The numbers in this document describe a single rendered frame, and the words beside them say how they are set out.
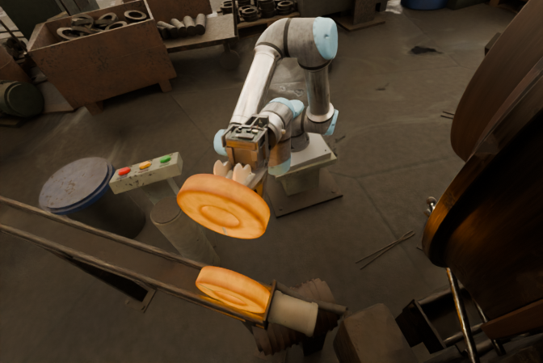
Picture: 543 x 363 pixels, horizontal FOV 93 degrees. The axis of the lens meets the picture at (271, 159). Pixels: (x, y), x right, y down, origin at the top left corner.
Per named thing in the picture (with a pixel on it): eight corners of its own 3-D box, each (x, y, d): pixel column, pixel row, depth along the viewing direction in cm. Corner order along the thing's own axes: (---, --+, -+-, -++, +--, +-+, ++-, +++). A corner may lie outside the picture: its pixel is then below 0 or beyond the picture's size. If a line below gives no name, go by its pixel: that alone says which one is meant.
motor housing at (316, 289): (331, 350, 101) (345, 320, 62) (278, 373, 98) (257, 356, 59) (317, 314, 110) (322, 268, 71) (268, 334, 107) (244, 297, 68)
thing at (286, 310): (309, 339, 52) (313, 335, 47) (267, 324, 54) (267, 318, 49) (315, 307, 56) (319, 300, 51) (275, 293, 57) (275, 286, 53)
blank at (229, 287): (246, 314, 60) (250, 298, 62) (280, 314, 48) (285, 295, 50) (185, 285, 56) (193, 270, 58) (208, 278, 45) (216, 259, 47)
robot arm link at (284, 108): (296, 126, 70) (296, 95, 65) (285, 145, 61) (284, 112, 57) (269, 124, 72) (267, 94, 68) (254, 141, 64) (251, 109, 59)
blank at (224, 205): (263, 206, 35) (270, 186, 37) (161, 180, 38) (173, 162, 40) (267, 247, 47) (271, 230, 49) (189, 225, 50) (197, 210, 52)
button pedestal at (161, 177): (221, 244, 136) (177, 168, 91) (175, 260, 133) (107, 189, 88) (216, 219, 146) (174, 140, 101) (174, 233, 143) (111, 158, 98)
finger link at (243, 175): (212, 180, 38) (237, 149, 45) (217, 210, 41) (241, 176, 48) (230, 184, 37) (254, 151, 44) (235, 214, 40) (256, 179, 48)
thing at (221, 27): (248, 41, 306) (229, -65, 236) (253, 67, 262) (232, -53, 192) (149, 58, 305) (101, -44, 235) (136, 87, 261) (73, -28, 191)
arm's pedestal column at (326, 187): (258, 167, 169) (250, 138, 150) (314, 150, 174) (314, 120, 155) (276, 218, 143) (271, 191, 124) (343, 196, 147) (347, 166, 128)
